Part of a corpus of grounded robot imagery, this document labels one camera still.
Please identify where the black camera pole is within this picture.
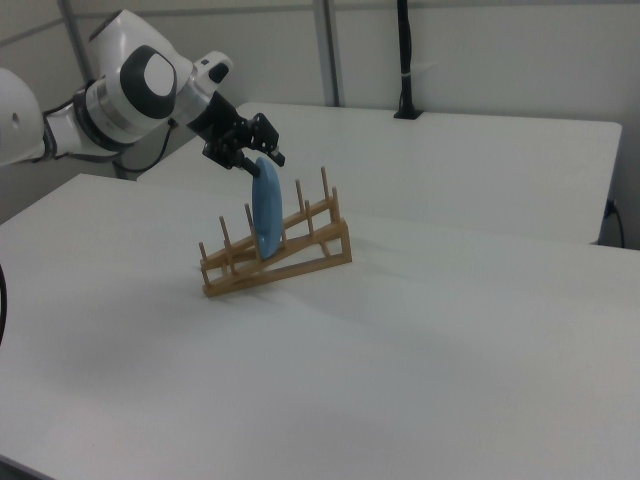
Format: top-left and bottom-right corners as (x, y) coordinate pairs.
(393, 0), (424, 120)

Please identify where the wooden plate rack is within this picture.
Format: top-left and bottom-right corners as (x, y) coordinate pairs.
(198, 166), (353, 300)

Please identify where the black wall cable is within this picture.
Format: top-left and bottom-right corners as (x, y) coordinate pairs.
(605, 200), (627, 248)

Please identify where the blue plate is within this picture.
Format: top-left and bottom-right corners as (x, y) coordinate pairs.
(250, 156), (284, 261)

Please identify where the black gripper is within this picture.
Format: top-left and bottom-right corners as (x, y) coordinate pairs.
(186, 92), (287, 179)

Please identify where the black curved cable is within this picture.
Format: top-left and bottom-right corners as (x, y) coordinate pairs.
(0, 263), (10, 346)

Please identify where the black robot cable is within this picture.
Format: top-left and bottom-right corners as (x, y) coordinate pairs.
(29, 118), (179, 174)

